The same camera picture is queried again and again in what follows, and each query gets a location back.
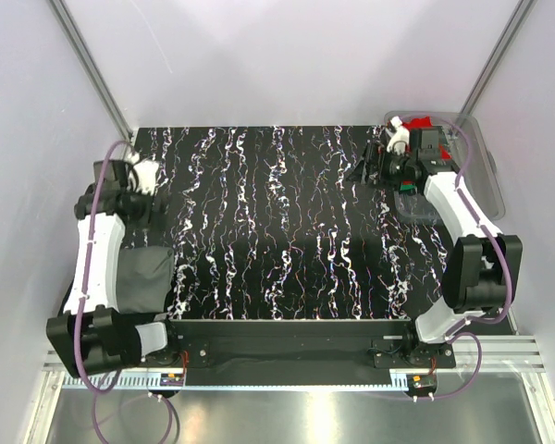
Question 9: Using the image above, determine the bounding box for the black folded t shirt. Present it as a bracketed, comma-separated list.
[56, 282, 167, 321]

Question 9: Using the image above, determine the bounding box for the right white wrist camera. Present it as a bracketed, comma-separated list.
[386, 116, 410, 155]

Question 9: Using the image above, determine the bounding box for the left white cable duct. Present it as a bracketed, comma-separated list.
[63, 373, 186, 389]

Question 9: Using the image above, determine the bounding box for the right aluminium frame post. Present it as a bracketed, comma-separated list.
[460, 0, 537, 115]

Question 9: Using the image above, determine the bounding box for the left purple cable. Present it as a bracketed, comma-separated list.
[71, 140, 181, 443]

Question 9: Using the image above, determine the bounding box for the grey t shirt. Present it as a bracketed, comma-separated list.
[116, 246, 175, 315]

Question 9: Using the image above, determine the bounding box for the small connector board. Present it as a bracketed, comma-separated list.
[160, 373, 185, 387]
[407, 373, 438, 399]

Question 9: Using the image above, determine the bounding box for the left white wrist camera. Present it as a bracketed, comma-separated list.
[126, 154, 160, 195]

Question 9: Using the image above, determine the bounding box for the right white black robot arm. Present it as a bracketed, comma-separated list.
[348, 118, 523, 367]

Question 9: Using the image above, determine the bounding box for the purple cable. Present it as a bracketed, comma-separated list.
[71, 140, 181, 443]
[404, 113, 513, 401]

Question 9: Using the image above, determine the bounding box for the left small connector board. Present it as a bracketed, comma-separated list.
[160, 373, 185, 387]

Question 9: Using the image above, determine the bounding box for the white cable duct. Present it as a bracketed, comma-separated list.
[389, 369, 411, 391]
[63, 373, 186, 389]

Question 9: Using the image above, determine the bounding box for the right white cable duct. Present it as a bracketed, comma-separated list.
[389, 369, 411, 391]

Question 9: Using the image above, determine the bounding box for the red t shirt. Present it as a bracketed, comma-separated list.
[398, 116, 435, 154]

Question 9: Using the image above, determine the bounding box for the black marble pattern mat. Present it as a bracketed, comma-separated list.
[112, 125, 454, 321]

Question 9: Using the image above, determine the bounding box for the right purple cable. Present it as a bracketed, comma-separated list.
[404, 113, 513, 401]

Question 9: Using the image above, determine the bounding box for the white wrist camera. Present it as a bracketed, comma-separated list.
[126, 154, 160, 195]
[386, 116, 410, 155]

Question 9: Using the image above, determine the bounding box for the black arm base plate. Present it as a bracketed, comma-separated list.
[145, 320, 456, 389]

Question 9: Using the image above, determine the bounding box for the right small connector board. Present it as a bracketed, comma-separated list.
[407, 373, 438, 399]

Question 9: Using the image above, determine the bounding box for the front aluminium rail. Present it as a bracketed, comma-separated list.
[41, 335, 548, 374]

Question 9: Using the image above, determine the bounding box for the aluminium frame post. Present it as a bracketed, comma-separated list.
[47, 0, 133, 141]
[460, 0, 537, 115]

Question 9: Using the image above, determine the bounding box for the clear plastic bin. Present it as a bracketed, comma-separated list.
[384, 110, 505, 226]

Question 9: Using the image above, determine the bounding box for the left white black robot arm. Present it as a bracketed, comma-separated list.
[46, 155, 181, 377]

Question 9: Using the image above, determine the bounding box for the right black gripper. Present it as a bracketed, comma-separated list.
[344, 142, 414, 192]

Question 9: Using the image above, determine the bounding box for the left aluminium frame post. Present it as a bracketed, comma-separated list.
[47, 0, 133, 141]

